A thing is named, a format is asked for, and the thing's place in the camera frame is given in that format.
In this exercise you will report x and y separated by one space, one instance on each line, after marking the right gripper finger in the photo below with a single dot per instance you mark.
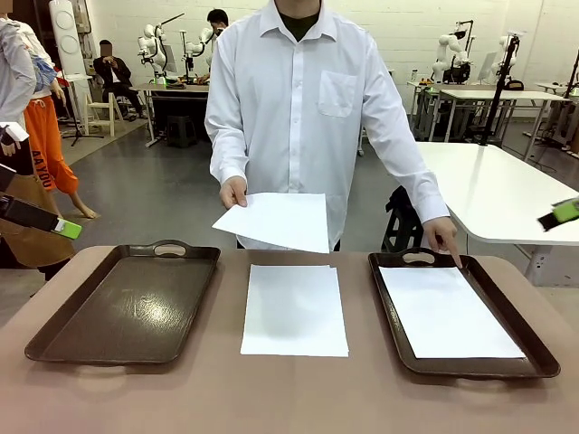
567 211
547 222

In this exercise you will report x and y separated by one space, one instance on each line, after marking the white A4 paper sheet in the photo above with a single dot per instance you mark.
294 312
280 219
452 312

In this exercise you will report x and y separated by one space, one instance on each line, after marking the person's left forearm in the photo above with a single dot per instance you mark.
418 181

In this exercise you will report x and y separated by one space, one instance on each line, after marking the person's right forearm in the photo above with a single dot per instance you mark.
230 153

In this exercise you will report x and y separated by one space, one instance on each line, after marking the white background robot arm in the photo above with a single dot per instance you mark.
199 45
154 45
445 50
505 45

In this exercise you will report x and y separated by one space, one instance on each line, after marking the person's left hand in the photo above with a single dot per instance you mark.
441 233

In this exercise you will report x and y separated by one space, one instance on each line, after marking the person's right hand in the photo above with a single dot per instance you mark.
234 190

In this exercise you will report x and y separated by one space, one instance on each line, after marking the white rounded table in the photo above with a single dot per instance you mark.
506 190

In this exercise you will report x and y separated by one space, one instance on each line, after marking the mannequin in orange trousers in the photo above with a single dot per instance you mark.
43 135

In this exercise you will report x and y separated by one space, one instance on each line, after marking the small white box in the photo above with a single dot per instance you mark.
17 133

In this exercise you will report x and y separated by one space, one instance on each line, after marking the thin black floor stand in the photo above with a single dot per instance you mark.
78 131

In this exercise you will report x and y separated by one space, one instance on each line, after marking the white folding chair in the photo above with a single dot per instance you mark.
101 110

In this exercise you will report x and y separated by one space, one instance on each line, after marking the brown plastic serving tray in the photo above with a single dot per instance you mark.
475 368
126 307

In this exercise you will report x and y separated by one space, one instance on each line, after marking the long white table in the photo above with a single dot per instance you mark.
497 94

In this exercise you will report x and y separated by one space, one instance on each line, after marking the black step stool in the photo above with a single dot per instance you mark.
402 230

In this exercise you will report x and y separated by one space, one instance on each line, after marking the mannequin in brown skirt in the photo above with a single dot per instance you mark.
13 68

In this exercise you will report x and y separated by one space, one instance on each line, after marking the white upright panel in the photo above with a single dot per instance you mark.
488 68

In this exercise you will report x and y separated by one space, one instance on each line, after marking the seated person in black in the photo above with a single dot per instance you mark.
113 72

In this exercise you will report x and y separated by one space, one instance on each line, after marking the black plastic stool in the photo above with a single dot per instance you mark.
182 131

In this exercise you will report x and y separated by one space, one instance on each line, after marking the white tower air conditioner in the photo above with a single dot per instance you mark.
68 36

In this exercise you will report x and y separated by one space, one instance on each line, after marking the small yellow object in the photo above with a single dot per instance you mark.
425 82

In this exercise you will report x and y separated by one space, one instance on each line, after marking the brown background work table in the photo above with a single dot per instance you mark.
181 88

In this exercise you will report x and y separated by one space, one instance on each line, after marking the standing background person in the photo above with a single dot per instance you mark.
217 18

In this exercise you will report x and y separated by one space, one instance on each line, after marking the person in white shirt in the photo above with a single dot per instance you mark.
289 113

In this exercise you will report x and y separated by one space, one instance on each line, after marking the black camera tripod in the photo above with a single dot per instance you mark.
496 103

